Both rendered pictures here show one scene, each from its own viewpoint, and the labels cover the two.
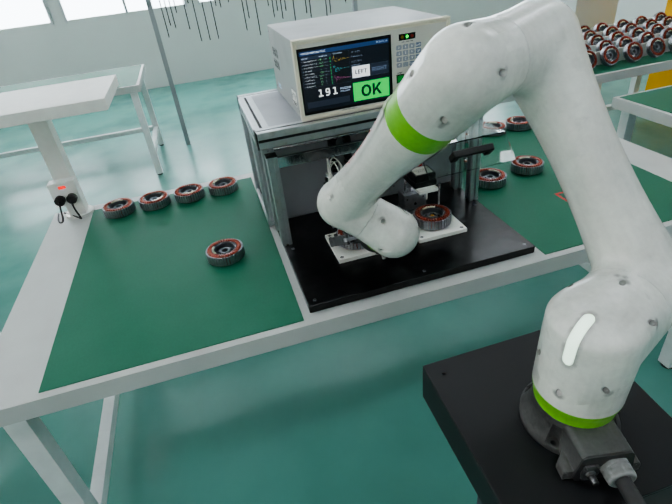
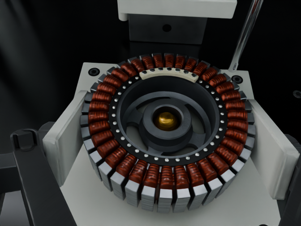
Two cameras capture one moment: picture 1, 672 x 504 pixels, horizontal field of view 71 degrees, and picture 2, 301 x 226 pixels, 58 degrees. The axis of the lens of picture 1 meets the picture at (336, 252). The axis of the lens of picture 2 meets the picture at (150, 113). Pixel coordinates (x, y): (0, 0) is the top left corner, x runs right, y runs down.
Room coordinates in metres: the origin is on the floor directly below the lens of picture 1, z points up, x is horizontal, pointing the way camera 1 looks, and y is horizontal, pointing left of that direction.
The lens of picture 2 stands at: (1.07, -0.08, 0.96)
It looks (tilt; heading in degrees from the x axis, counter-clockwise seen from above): 55 degrees down; 14
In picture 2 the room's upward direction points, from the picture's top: 2 degrees clockwise
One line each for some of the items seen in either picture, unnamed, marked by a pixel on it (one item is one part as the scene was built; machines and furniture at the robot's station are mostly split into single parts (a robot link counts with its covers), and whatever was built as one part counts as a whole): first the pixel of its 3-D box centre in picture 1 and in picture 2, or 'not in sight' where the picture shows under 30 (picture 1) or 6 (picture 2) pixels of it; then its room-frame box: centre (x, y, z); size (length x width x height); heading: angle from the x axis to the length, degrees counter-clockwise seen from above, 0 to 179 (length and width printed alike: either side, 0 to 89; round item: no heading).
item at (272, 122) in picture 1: (352, 100); not in sight; (1.51, -0.11, 1.09); 0.68 x 0.44 x 0.05; 103
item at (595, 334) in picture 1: (590, 348); not in sight; (0.48, -0.35, 0.99); 0.16 x 0.13 x 0.19; 126
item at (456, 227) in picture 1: (432, 223); not in sight; (1.23, -0.30, 0.78); 0.15 x 0.15 x 0.01; 13
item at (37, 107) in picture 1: (77, 163); not in sight; (1.56, 0.83, 0.98); 0.37 x 0.35 x 0.46; 103
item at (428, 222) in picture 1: (432, 216); not in sight; (1.23, -0.30, 0.80); 0.11 x 0.11 x 0.04
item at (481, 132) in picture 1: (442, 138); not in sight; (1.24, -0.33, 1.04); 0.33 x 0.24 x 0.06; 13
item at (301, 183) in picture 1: (363, 158); not in sight; (1.45, -0.12, 0.92); 0.66 x 0.01 x 0.30; 103
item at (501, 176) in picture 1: (489, 178); not in sight; (1.50, -0.57, 0.77); 0.11 x 0.11 x 0.04
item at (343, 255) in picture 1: (356, 242); (163, 141); (1.17, -0.06, 0.78); 0.15 x 0.15 x 0.01; 13
